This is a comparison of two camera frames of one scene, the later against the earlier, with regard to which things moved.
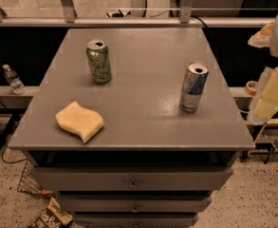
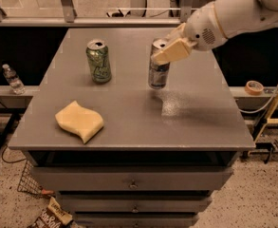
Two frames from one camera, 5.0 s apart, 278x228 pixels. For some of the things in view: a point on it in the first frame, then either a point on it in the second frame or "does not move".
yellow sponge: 77,120 does not move
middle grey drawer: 136,203 does not move
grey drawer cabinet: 133,128 does not move
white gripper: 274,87 to 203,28
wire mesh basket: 28,181 does not move
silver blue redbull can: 194,81 to 158,74
